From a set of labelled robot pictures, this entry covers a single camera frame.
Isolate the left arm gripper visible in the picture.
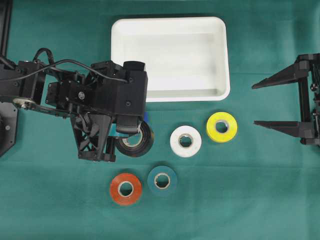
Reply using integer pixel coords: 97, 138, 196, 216
44, 59, 128, 162

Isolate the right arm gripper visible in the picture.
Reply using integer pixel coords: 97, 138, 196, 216
251, 53, 320, 145

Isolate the black tape roll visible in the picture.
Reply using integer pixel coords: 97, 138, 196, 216
115, 121, 154, 158

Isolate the yellow tape roll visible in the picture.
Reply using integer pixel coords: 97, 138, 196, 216
206, 111, 238, 143

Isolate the blue tape roll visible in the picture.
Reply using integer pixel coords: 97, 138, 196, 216
143, 112, 149, 123

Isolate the orange tape roll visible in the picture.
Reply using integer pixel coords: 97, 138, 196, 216
109, 173, 143, 206

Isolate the teal tape roll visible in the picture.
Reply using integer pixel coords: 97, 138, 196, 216
147, 165, 178, 197

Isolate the white tape roll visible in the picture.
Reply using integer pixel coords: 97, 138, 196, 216
169, 125, 202, 158

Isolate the white plastic tray case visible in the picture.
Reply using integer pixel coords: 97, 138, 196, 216
110, 16, 231, 103

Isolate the green table cloth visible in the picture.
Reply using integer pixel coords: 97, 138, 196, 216
0, 0, 320, 240

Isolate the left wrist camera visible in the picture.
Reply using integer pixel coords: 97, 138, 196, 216
111, 61, 148, 134

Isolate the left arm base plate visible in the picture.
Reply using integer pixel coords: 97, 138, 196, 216
0, 102, 19, 157

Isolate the black aluminium frame rail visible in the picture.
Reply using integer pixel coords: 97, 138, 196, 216
0, 0, 13, 56

